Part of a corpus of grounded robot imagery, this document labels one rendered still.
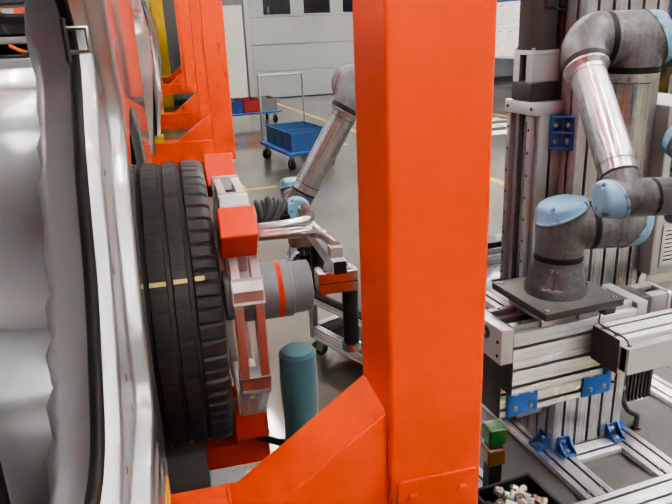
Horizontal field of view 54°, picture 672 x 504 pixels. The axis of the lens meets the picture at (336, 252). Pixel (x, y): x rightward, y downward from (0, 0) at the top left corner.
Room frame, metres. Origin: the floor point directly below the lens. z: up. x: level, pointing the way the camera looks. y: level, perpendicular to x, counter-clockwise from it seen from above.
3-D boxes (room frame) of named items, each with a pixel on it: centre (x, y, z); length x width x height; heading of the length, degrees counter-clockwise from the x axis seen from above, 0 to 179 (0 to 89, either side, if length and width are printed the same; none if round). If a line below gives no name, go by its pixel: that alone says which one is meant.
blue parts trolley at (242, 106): (10.94, 1.37, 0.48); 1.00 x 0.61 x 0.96; 114
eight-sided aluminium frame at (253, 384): (1.47, 0.24, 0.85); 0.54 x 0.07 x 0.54; 13
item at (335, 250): (1.41, 0.10, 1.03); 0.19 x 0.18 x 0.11; 103
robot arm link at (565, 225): (1.49, -0.55, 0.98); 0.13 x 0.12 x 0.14; 95
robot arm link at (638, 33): (1.50, -0.67, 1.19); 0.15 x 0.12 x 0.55; 95
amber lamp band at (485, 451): (1.17, -0.31, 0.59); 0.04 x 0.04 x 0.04; 13
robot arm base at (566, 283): (1.49, -0.54, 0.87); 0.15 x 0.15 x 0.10
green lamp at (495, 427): (1.17, -0.31, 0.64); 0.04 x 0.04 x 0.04; 13
